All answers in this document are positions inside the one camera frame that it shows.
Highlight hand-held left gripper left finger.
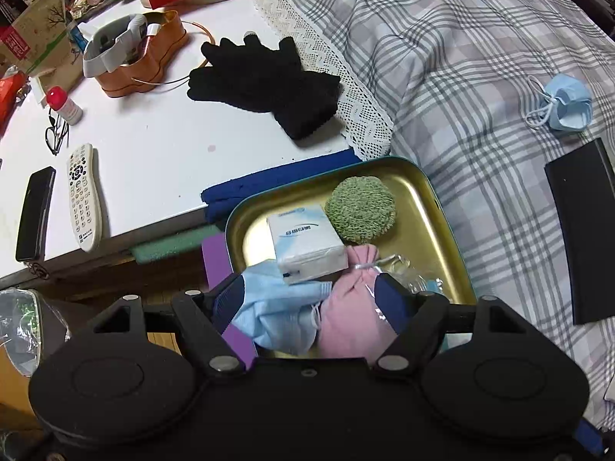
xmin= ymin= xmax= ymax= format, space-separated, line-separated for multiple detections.
xmin=86 ymin=273 xmax=248 ymax=378

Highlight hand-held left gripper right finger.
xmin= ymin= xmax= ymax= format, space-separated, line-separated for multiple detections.
xmin=372 ymin=273 xmax=536 ymax=378

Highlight pink drawstring pouch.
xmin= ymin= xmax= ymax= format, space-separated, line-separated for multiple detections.
xmin=314 ymin=244 xmax=402 ymax=360

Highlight blue face mask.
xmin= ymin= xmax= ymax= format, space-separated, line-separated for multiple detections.
xmin=525 ymin=73 xmax=594 ymax=131
xmin=231 ymin=264 xmax=332 ymax=353

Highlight gold metal tray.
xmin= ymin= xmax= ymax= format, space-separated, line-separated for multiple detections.
xmin=225 ymin=156 xmax=479 ymax=361

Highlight green knit scrubber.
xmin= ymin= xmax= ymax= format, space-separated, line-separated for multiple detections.
xmin=324 ymin=176 xmax=397 ymax=245

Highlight white tissue pack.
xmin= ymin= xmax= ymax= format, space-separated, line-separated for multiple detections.
xmin=266 ymin=203 xmax=349 ymax=283

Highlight clear plastic wrap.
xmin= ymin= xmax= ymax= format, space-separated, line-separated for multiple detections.
xmin=370 ymin=254 xmax=443 ymax=298

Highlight purple mat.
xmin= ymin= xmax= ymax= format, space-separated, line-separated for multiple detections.
xmin=201 ymin=235 xmax=258 ymax=370

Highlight green sponge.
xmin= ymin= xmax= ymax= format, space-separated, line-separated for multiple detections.
xmin=131 ymin=230 xmax=224 ymax=266

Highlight blue towel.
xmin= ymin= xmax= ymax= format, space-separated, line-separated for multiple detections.
xmin=200 ymin=149 xmax=363 ymax=224

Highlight white remote control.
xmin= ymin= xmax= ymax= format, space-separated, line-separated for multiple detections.
xmin=66 ymin=143 xmax=103 ymax=253

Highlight white lace cloth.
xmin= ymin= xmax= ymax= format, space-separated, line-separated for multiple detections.
xmin=254 ymin=0 xmax=396 ymax=161

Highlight black flat case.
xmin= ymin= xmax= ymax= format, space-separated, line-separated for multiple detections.
xmin=544 ymin=137 xmax=615 ymax=326

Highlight clear plastic bag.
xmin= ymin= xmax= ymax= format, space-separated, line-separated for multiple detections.
xmin=0 ymin=288 xmax=70 ymax=378

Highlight black knit glove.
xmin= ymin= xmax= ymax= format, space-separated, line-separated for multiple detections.
xmin=187 ymin=67 xmax=343 ymax=141
xmin=201 ymin=33 xmax=337 ymax=121

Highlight black phone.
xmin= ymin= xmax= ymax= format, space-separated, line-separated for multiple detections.
xmin=15 ymin=166 xmax=57 ymax=263

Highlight black eyeglasses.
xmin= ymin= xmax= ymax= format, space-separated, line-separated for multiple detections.
xmin=45 ymin=108 xmax=71 ymax=156

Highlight copper metal tin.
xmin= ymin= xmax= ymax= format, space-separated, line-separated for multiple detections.
xmin=93 ymin=10 xmax=189 ymax=98

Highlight grey plaid blanket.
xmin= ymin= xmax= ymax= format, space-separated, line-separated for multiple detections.
xmin=283 ymin=0 xmax=615 ymax=438

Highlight small red-capped bottle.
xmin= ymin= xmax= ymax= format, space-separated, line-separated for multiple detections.
xmin=45 ymin=86 xmax=83 ymax=126

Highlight red packet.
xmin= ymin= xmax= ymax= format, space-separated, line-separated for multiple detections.
xmin=0 ymin=72 xmax=32 ymax=135

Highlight printed cardboard box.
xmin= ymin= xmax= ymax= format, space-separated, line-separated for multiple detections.
xmin=0 ymin=0 xmax=85 ymax=80

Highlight grey strap device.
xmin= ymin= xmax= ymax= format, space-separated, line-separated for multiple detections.
xmin=83 ymin=13 xmax=161 ymax=78

